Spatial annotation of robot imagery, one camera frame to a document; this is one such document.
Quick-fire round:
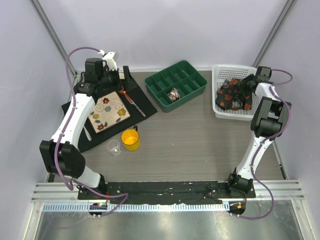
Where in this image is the aluminium frame rail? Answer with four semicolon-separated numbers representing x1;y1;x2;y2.
31;180;305;202

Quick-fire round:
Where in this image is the white plastic basket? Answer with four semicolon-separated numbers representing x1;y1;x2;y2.
211;64;260;121

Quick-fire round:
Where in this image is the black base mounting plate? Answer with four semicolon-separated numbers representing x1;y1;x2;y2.
77;180;257;206

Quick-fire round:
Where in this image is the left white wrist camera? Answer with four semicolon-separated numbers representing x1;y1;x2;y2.
98;49;118;71

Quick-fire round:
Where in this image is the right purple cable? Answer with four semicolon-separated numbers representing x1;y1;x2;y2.
234;68;294;221

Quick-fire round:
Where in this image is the rolled tie in tray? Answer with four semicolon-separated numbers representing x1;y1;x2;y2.
167;87;181;102

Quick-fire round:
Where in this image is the black cloth placemat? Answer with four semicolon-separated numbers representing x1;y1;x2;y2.
74;74;157;153

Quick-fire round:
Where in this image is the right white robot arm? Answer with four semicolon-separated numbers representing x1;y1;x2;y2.
225;66;292;198

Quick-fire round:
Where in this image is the yellow plastic mug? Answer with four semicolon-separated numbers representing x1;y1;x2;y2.
120;125;140;152

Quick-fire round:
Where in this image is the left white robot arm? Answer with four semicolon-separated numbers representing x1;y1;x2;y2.
39;52;131;200

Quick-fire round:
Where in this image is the white slotted cable duct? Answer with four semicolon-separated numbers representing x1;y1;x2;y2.
42;201;230;213

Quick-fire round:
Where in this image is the orange handled table knife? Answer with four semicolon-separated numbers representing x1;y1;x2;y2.
119;89;146;118

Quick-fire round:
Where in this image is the clear plastic cup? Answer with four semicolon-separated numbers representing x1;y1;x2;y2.
106;139;121;156

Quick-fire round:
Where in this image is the black orange floral tie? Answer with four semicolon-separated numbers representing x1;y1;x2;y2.
215;78;253;111

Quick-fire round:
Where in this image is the green divided organizer tray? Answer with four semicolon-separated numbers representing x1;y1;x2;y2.
144;60;208;113

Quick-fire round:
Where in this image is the silver fork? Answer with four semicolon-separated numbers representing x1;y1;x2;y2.
83;126;92;141

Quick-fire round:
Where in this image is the square floral ceramic plate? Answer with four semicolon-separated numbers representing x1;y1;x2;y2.
88;91;131;133

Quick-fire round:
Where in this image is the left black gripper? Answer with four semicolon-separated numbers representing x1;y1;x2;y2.
98;66;137;92

